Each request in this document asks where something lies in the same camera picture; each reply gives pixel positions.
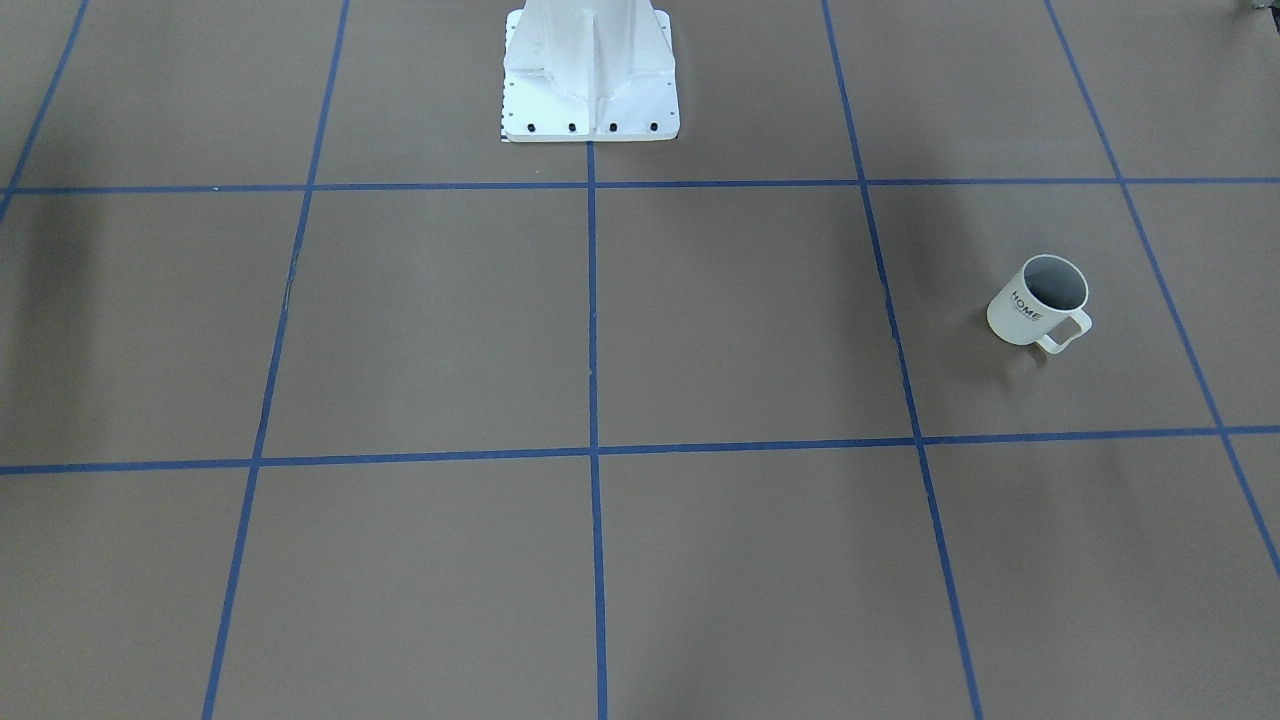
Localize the white mug with HOME print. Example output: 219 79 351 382
986 254 1093 356

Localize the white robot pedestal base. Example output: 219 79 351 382
500 1 681 143

